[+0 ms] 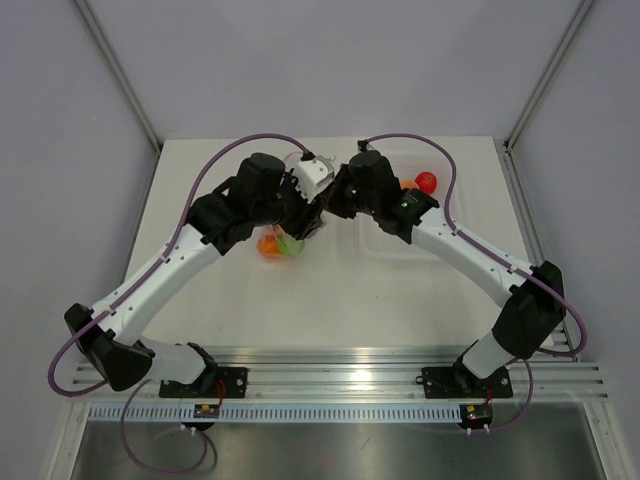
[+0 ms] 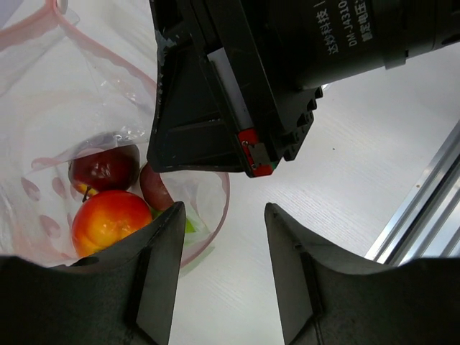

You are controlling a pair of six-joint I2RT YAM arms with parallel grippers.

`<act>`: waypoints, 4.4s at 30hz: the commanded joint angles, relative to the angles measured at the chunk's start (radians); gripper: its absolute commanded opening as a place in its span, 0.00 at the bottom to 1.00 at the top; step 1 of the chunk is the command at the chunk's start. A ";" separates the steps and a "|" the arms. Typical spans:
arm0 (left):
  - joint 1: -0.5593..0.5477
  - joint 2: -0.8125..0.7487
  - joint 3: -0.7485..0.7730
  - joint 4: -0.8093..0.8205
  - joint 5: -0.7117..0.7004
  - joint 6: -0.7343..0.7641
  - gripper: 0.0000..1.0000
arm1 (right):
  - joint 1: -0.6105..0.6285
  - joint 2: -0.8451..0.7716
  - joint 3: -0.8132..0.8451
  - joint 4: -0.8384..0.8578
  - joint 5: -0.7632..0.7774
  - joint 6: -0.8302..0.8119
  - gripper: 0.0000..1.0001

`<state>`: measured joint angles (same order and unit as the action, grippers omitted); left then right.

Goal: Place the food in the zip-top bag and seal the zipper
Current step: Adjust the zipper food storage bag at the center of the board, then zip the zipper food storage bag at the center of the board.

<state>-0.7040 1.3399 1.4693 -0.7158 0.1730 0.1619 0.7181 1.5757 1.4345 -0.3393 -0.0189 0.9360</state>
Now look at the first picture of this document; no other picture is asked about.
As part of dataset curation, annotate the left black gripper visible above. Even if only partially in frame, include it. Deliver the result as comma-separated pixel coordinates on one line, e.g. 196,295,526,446
252,170,326,240

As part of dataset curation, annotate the white radish with leaves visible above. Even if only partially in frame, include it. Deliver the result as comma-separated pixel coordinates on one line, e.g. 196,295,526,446
276,235,305,257

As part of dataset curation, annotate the clear zip top bag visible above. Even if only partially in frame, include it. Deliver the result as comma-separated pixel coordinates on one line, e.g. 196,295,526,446
256,153,335,261

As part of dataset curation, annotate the orange carrot with green top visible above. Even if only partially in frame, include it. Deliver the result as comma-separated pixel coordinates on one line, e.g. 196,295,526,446
256,235,281,259

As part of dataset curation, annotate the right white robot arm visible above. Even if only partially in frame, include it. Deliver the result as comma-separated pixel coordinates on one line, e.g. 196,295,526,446
326,151,566,396

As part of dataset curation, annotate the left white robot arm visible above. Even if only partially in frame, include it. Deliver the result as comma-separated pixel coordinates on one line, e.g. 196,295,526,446
64,153,335,398

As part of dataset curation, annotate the white plastic basket tray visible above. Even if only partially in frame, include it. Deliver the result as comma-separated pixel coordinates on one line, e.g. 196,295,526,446
336,150,452,263

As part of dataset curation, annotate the peach fruit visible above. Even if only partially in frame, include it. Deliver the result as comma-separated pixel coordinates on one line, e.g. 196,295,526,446
400,180,420,189

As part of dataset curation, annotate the red tomato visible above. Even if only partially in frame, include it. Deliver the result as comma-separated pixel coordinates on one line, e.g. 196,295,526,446
414,171,438,195

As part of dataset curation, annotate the left circuit board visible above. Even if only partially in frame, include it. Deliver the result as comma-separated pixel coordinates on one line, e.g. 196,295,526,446
194,404,221,418

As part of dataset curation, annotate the circuit board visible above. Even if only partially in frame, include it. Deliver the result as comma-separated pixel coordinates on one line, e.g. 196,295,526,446
462,404,493,422
194,404,221,418

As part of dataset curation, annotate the right circuit board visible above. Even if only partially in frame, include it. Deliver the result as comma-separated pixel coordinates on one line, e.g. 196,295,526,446
462,404,493,422

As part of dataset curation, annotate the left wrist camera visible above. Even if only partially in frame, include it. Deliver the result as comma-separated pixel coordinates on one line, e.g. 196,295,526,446
293,156,335,203

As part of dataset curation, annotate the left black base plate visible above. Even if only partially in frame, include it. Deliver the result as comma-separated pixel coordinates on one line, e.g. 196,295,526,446
159,366,248,399

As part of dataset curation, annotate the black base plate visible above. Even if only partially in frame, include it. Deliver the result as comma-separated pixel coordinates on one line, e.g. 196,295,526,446
415,366,513,399
159,366,248,399

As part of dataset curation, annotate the white slotted cable duct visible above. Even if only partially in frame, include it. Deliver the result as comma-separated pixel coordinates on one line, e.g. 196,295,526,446
89,402,461,424

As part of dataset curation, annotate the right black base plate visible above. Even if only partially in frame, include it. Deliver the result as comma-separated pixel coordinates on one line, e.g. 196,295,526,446
415,366,513,399

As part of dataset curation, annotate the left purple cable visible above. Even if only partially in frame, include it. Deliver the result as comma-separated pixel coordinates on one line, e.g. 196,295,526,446
47,133,314,474

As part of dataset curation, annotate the purple cable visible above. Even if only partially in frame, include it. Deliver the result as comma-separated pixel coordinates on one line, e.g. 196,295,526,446
355,133,587,434
47,133,314,474

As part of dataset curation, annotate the aluminium rail frame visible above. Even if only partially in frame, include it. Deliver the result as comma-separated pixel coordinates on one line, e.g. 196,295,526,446
67,324,609,404

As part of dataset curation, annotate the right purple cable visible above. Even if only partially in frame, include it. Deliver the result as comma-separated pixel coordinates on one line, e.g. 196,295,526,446
355,133,587,434

